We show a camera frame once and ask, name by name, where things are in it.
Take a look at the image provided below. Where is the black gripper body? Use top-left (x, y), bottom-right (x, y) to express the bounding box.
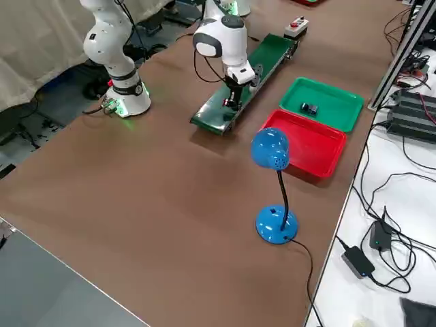
top-left (223, 76), bottom-right (246, 92)

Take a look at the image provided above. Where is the grey control box with buttons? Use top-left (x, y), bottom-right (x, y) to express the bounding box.
top-left (283, 16), bottom-right (311, 39)

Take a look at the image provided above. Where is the green conveyor belt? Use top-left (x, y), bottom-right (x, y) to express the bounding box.
top-left (189, 33), bottom-right (300, 137)

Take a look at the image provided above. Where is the blue desk lamp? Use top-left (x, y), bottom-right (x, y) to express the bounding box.
top-left (251, 127), bottom-right (301, 245)

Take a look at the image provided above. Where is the green plastic tray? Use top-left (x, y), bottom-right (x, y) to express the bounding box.
top-left (278, 77), bottom-right (365, 133)

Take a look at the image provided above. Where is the black power supply unit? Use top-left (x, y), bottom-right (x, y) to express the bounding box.
top-left (386, 88), bottom-right (436, 144)

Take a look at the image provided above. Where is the black power adapter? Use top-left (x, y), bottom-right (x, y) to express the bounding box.
top-left (341, 245), bottom-right (375, 279)
top-left (369, 219), bottom-right (392, 251)

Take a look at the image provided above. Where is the white curtain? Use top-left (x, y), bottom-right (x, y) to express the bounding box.
top-left (0, 0), bottom-right (113, 113)

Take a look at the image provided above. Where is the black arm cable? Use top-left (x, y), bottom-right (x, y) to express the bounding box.
top-left (193, 50), bottom-right (232, 83)

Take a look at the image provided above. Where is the aluminium frame post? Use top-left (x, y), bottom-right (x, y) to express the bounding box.
top-left (369, 0), bottom-right (436, 110)

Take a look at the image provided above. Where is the black lamp cable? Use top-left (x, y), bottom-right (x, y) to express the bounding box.
top-left (285, 236), bottom-right (323, 327)

